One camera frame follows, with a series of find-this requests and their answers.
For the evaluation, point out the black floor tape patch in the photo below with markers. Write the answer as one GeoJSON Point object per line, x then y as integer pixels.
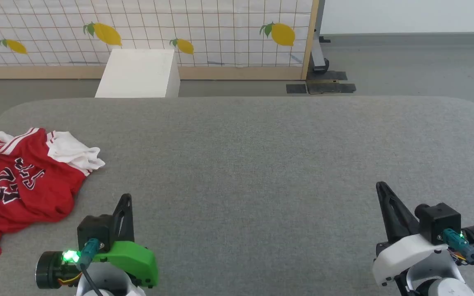
{"type": "Point", "coordinates": [335, 87]}
{"type": "Point", "coordinates": [296, 89]}

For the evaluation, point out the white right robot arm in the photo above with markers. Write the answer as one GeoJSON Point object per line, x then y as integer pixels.
{"type": "Point", "coordinates": [447, 290]}

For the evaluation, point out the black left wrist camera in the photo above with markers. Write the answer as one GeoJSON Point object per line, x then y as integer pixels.
{"type": "Point", "coordinates": [95, 228]}

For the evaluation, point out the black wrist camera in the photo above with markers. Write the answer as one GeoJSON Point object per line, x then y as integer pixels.
{"type": "Point", "coordinates": [95, 228]}
{"type": "Point", "coordinates": [438, 220]}

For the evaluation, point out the dark floor base plate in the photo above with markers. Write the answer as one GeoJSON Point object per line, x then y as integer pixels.
{"type": "Point", "coordinates": [327, 75]}

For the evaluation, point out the white rectangular box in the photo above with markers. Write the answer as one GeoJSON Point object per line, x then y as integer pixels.
{"type": "Point", "coordinates": [138, 74]}

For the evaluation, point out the grey stand leg with caster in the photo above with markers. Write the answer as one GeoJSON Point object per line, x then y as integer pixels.
{"type": "Point", "coordinates": [318, 53]}

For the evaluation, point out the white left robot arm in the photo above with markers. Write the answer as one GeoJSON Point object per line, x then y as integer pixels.
{"type": "Point", "coordinates": [109, 283]}

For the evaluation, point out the lemon print grid cloth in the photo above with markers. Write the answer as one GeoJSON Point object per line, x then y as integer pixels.
{"type": "Point", "coordinates": [220, 24]}

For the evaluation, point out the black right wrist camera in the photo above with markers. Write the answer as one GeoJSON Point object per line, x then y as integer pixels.
{"type": "Point", "coordinates": [438, 220]}

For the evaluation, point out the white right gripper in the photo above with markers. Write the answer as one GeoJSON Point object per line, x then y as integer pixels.
{"type": "Point", "coordinates": [405, 255]}

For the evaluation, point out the red and white jersey shirt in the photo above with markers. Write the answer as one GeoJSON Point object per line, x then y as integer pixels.
{"type": "Point", "coordinates": [27, 197]}

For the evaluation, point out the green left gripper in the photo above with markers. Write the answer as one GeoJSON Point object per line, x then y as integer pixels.
{"type": "Point", "coordinates": [132, 257]}

